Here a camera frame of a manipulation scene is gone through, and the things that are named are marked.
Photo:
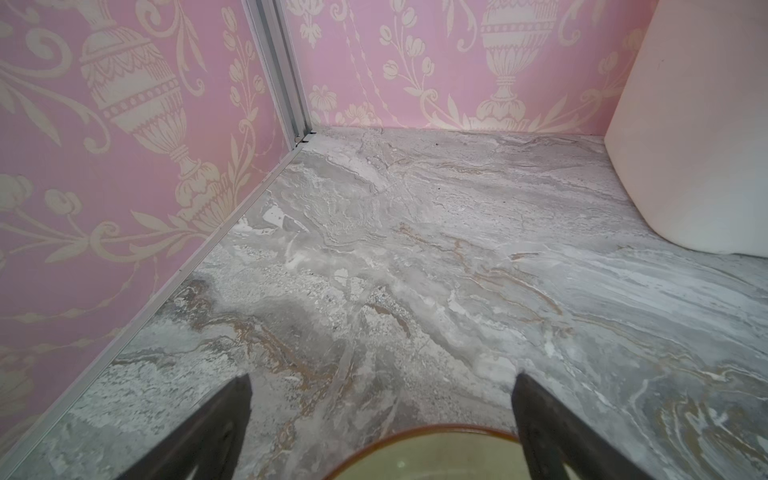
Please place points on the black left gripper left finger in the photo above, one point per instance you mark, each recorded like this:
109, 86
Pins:
207, 445

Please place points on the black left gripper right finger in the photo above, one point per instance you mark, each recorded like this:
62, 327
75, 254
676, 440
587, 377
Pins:
556, 441

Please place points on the large pale yellow plate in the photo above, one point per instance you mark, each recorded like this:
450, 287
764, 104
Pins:
445, 451

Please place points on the white plastic bin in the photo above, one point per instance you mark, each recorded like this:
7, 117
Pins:
688, 139

